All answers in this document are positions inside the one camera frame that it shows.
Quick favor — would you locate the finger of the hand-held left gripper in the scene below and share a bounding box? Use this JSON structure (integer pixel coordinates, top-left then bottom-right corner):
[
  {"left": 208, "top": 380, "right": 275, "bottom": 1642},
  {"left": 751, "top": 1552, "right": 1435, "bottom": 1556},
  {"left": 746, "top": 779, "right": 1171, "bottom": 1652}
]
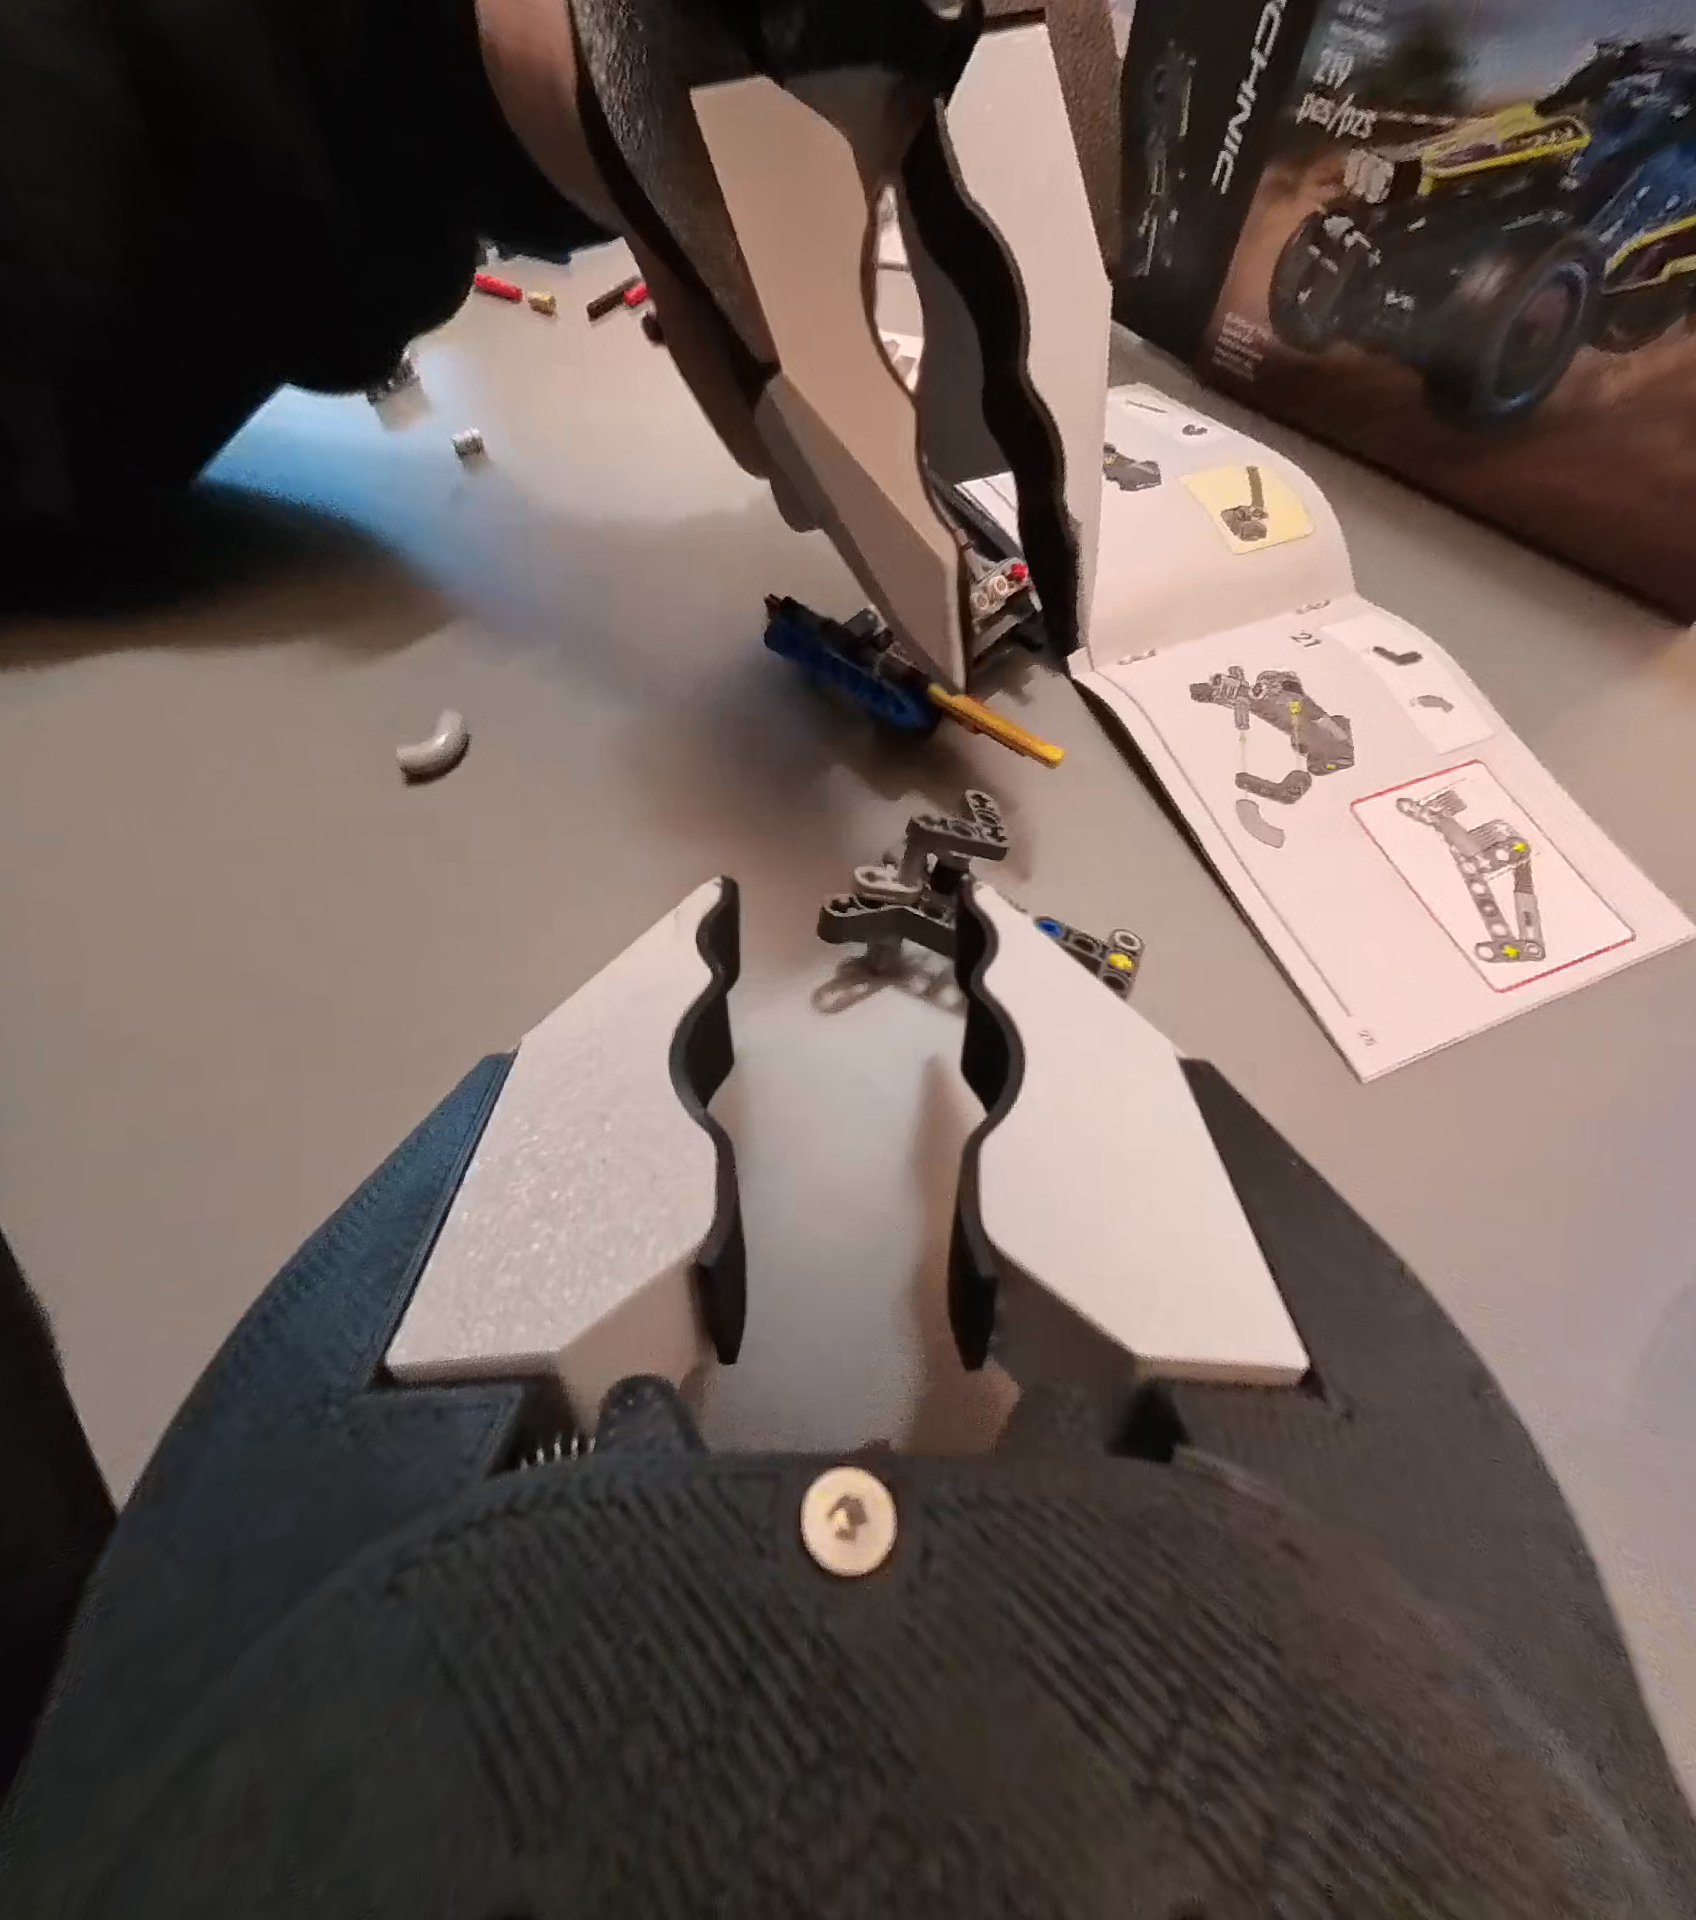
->
[
  {"left": 904, "top": 22, "right": 1116, "bottom": 667},
  {"left": 691, "top": 66, "right": 974, "bottom": 684}
]

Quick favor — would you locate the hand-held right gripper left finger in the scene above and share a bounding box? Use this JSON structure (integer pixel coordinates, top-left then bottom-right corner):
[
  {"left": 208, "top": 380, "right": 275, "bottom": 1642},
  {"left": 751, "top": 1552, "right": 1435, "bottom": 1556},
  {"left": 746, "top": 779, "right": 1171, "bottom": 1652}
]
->
[{"left": 383, "top": 875, "right": 752, "bottom": 1398}]

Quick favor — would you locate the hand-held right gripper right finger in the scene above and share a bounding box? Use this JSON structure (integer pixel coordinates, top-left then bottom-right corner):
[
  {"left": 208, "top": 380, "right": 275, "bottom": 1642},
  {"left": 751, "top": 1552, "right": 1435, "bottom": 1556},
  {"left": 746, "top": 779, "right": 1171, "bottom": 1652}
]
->
[{"left": 944, "top": 883, "right": 1313, "bottom": 1391}]

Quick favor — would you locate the toy car chassis assembly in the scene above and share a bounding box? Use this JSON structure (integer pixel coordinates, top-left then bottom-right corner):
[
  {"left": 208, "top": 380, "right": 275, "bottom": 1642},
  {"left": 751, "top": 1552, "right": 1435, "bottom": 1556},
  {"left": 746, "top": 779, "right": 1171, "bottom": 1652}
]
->
[{"left": 762, "top": 477, "right": 1071, "bottom": 771}]

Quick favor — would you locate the grey toy connector assembly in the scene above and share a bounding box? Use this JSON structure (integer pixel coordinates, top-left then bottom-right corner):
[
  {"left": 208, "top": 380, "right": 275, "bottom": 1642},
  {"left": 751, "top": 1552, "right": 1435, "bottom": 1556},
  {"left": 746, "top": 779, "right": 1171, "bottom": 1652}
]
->
[{"left": 812, "top": 790, "right": 1017, "bottom": 1014}]

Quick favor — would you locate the person's left forearm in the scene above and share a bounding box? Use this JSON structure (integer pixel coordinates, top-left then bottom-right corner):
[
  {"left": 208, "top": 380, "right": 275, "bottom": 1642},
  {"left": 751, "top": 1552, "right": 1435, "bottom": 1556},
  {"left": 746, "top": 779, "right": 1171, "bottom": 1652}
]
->
[{"left": 0, "top": 0, "right": 611, "bottom": 662}]

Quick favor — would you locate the toy set box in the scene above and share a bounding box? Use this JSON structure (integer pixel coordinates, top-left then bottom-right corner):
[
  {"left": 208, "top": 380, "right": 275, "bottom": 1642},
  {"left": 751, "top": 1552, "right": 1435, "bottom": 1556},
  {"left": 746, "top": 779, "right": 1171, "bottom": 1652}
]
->
[{"left": 1110, "top": 0, "right": 1696, "bottom": 625}]

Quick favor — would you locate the open instruction booklet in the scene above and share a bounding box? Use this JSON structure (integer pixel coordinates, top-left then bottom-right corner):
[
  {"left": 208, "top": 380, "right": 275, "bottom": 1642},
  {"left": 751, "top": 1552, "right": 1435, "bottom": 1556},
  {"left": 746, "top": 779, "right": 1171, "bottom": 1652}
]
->
[{"left": 870, "top": 323, "right": 1696, "bottom": 1086}]

